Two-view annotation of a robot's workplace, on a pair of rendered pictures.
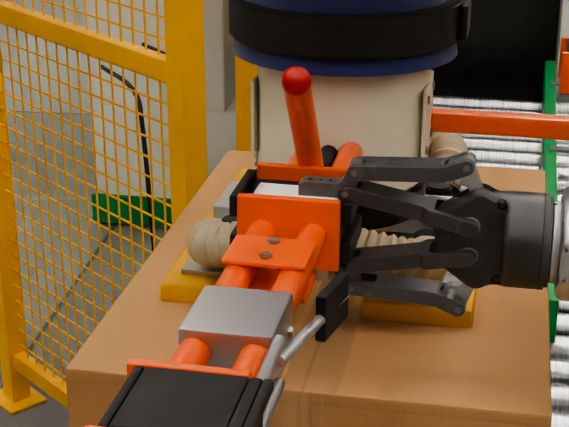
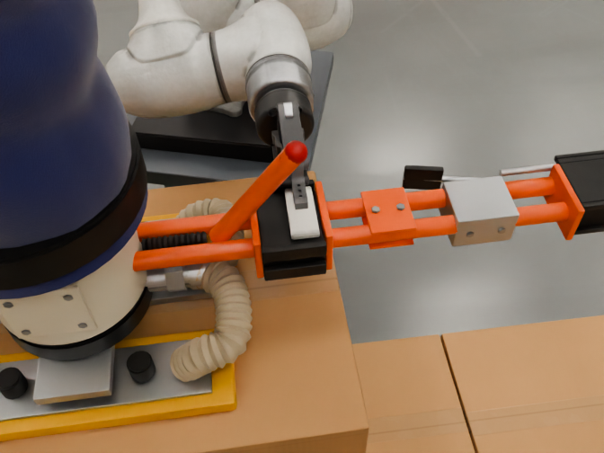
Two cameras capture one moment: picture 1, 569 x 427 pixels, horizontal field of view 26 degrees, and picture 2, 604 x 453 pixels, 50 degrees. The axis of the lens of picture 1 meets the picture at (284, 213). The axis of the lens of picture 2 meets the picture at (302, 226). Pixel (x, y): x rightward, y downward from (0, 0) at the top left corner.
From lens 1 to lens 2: 1.16 m
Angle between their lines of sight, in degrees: 84
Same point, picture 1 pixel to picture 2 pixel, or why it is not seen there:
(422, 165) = (297, 127)
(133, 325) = (287, 410)
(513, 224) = (307, 108)
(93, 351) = (337, 420)
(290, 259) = (397, 195)
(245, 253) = (401, 218)
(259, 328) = (496, 182)
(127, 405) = not seen: outside the picture
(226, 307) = (483, 202)
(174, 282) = (230, 391)
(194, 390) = (588, 177)
